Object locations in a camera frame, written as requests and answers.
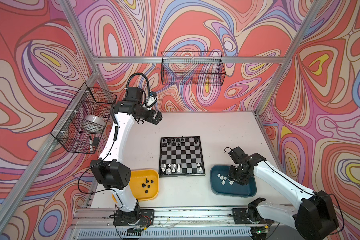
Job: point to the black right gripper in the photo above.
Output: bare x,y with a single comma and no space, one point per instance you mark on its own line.
231,176

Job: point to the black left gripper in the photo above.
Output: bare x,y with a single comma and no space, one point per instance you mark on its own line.
157,117

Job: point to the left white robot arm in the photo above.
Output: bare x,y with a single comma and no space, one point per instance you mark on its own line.
111,170

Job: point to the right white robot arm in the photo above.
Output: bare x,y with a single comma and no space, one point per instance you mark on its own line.
312,213

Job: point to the black white chess board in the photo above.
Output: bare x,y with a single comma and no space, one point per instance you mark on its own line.
179,156

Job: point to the teal plastic tray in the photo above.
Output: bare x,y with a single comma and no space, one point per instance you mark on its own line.
221,185

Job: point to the white roll in basket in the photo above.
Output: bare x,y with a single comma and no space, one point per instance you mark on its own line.
95,120

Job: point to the black marker in basket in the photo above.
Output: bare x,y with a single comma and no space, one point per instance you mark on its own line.
91,144

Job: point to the yellow plastic tray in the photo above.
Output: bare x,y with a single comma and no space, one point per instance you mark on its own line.
144,184

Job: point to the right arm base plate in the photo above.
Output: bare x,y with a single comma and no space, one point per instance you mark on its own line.
248,216

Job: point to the black wire basket back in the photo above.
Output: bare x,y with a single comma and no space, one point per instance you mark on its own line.
192,68

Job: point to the black wire basket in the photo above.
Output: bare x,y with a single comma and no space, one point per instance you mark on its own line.
72,131
192,68

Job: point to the black wire basket left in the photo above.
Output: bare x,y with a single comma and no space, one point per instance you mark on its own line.
72,131

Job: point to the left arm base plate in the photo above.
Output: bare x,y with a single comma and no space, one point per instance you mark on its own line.
141,218

